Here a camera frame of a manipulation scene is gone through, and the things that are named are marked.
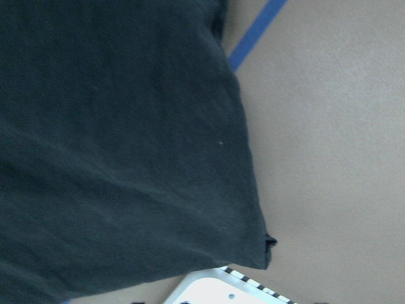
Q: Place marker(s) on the black graphic t-shirt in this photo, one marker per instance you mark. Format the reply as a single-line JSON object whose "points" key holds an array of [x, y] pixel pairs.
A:
{"points": [[124, 150]]}

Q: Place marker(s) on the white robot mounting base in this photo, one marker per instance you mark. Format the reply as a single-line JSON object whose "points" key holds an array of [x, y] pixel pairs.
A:
{"points": [[223, 285]]}

